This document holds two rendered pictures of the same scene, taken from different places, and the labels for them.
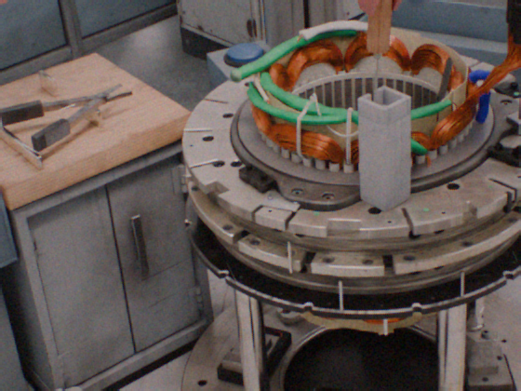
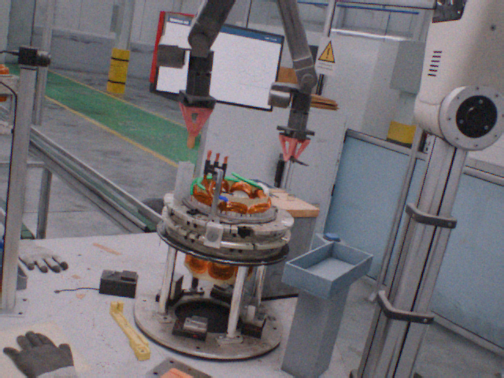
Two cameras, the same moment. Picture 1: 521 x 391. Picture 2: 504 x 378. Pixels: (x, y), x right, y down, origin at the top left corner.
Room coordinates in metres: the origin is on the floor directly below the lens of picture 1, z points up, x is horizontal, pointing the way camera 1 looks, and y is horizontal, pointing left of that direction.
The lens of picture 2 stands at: (0.82, -1.41, 1.47)
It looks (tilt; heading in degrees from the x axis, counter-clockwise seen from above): 14 degrees down; 88
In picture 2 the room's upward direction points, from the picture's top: 11 degrees clockwise
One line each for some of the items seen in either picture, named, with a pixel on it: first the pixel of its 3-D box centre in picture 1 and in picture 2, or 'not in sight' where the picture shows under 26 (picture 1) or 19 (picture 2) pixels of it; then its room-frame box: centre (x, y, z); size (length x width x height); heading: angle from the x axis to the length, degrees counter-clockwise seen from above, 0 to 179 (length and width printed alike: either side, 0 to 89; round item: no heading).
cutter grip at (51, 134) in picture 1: (50, 134); not in sight; (0.86, 0.19, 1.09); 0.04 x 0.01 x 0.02; 140
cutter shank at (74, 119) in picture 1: (86, 111); not in sight; (0.91, 0.16, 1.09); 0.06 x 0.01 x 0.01; 149
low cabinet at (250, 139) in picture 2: not in sight; (263, 176); (1.02, 2.65, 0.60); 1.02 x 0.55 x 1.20; 129
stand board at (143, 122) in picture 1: (58, 124); (274, 201); (0.95, 0.20, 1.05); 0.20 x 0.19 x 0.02; 125
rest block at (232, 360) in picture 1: (250, 348); (224, 288); (0.85, 0.03, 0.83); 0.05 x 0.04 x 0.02; 152
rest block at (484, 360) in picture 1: (485, 365); (196, 324); (0.79, -0.20, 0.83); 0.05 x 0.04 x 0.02; 178
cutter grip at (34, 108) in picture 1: (21, 113); not in sight; (0.91, 0.22, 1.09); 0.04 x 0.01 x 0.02; 110
